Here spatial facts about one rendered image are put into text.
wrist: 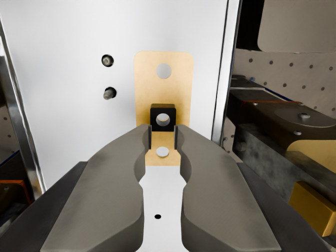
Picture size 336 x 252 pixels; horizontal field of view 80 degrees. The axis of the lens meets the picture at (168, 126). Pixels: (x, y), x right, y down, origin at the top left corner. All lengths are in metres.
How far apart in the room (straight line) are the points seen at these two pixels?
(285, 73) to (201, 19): 0.41
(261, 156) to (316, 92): 0.44
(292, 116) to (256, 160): 0.07
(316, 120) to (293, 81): 0.34
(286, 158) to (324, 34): 0.14
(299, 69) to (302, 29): 0.35
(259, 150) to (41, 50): 0.22
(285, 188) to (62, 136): 0.22
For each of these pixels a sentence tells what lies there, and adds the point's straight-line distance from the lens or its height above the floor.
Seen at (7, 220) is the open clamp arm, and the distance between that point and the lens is 0.33.
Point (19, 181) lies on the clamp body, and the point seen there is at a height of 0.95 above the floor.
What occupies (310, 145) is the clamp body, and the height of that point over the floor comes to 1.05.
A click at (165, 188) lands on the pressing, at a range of 0.26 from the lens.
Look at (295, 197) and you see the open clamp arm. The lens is 0.19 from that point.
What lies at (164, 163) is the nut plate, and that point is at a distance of 0.16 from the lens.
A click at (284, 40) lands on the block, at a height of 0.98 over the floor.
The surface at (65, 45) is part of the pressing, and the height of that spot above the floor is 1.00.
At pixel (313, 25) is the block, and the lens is 0.26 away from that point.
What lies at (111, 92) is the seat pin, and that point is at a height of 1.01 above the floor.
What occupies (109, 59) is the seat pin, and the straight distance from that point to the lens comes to 0.20.
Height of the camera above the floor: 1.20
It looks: 67 degrees down
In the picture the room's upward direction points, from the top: 177 degrees clockwise
